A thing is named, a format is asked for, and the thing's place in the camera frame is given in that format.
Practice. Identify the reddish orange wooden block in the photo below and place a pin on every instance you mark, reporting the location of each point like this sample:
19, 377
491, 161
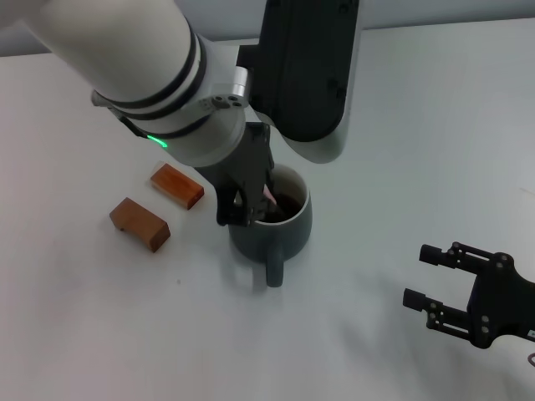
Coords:
188, 194

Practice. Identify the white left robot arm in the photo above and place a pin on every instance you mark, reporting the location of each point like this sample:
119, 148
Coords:
125, 50

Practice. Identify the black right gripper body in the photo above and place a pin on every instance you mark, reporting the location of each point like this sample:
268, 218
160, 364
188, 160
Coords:
501, 301

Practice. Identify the brown notched wooden block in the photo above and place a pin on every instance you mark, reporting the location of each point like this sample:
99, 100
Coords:
146, 229

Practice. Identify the grey ceramic cup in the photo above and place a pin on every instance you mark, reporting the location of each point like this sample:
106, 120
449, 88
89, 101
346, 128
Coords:
292, 234

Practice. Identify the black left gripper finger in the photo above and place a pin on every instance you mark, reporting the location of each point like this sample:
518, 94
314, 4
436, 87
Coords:
244, 209
261, 200

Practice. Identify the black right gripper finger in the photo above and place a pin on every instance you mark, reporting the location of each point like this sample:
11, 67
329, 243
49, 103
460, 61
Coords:
457, 259
447, 317

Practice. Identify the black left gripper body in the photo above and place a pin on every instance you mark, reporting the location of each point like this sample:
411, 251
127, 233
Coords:
251, 163

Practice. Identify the dark coffee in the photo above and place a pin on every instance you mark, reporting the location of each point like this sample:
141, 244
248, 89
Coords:
290, 206

